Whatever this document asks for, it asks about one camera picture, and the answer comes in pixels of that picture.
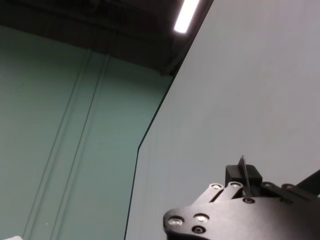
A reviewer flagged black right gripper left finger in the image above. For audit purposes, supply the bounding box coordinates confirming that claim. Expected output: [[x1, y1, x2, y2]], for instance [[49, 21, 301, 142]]
[[199, 163, 245, 202]]

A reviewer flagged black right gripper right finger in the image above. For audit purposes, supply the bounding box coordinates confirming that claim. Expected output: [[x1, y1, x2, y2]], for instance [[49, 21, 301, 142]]
[[245, 164, 320, 204]]

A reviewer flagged white ceiling light bar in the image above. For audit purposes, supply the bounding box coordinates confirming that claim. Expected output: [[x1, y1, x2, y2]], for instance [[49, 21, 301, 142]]
[[173, 0, 200, 34]]

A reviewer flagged black rectangular tape frame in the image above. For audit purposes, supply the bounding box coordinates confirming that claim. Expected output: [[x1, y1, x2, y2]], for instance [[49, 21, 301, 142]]
[[294, 169, 320, 189]]

